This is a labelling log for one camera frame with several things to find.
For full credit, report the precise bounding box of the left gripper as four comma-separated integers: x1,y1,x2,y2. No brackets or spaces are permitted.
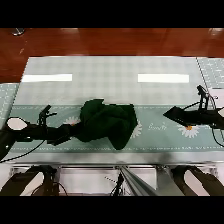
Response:
46,123,80,146

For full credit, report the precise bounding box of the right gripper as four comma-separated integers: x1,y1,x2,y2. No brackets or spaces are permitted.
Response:
162,105,202,127

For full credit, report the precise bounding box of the dark green garment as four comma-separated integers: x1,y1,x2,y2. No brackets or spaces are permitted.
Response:
74,98,139,151

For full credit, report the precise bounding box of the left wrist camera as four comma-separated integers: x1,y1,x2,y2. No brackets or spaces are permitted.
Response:
37,104,58,127

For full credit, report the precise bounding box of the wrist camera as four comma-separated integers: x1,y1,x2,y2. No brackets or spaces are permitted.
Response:
37,104,58,127
195,84,215,112

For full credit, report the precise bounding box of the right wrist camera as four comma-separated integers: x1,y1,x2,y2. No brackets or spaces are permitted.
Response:
195,84,215,112

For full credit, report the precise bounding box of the silver frame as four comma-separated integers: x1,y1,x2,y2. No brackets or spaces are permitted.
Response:
0,161,224,197

